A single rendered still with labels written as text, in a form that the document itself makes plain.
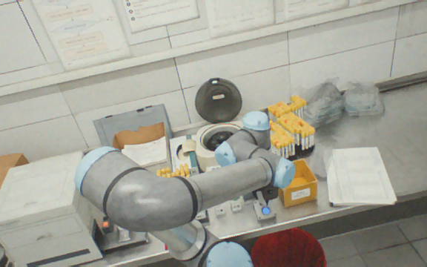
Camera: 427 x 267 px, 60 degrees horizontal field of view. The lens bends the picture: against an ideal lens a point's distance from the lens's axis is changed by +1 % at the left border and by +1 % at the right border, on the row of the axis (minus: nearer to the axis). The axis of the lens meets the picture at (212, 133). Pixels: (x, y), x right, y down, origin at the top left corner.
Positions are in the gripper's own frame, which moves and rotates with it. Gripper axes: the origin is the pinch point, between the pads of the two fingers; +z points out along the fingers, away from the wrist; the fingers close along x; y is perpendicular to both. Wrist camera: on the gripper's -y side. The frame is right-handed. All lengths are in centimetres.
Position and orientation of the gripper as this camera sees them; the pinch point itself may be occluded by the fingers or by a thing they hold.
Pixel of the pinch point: (267, 204)
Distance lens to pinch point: 127.7
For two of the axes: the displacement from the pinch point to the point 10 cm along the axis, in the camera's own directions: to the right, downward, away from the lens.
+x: -9.7, 2.3, -0.3
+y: -1.6, -5.7, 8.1
